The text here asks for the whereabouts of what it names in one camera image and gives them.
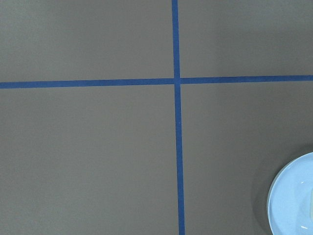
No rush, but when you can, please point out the vertical blue tape line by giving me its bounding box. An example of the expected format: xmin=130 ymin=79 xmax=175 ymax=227
xmin=172 ymin=0 xmax=185 ymax=235

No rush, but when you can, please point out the horizontal blue tape line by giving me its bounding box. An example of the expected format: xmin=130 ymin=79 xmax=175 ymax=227
xmin=0 ymin=75 xmax=313 ymax=89

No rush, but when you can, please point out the light blue plate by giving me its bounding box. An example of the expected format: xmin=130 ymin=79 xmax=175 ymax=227
xmin=267 ymin=153 xmax=313 ymax=235

